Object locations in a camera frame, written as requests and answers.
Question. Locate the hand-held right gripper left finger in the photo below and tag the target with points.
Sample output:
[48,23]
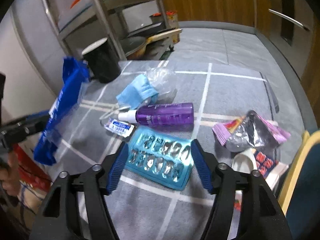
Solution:
[117,170]

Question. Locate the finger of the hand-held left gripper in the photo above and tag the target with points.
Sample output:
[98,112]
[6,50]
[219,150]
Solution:
[37,116]
[25,130]

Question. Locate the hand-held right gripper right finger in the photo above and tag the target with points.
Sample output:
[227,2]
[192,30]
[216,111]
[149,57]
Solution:
[202,170]

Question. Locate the blue plastic wrapper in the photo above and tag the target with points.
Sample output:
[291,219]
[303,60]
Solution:
[65,97]

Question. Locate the teal blister pack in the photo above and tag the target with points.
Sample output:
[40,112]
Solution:
[155,155]

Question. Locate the small white blue sachet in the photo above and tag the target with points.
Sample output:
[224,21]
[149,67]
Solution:
[120,127]

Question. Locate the purple silver snack wrapper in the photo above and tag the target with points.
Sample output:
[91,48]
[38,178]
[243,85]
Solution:
[250,132]

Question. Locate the red white packet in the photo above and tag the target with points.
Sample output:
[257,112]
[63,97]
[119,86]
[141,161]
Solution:
[265,162]

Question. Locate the purple spray bottle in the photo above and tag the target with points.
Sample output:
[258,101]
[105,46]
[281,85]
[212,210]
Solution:
[165,116]

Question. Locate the blue face mask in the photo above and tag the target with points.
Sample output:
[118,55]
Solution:
[137,90]

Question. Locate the clear plastic bag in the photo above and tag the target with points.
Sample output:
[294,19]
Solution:
[162,80]

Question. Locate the blue bin with yellow rim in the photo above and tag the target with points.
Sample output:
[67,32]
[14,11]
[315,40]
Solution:
[307,180]

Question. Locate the person's left hand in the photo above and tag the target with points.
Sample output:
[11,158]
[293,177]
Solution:
[6,178]

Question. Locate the red printed bag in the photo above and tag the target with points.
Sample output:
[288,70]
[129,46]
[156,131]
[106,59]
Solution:
[30,172]

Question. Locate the grey checked blanket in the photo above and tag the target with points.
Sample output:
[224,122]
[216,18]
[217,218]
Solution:
[225,92]

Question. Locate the black mug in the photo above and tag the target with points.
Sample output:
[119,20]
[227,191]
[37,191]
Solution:
[103,62]

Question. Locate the metal shelf rack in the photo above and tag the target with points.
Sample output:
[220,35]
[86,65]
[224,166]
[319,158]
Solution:
[105,7]

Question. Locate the black flat tray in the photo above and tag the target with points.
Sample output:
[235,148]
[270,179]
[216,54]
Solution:
[147,28]

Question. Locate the dark container with red contents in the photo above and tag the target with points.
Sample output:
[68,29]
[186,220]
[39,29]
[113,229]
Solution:
[157,18]

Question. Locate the built-in steel oven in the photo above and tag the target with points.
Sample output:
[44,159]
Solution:
[287,25]

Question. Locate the wooden kitchen cabinets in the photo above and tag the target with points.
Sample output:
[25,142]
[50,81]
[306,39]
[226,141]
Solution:
[212,0]

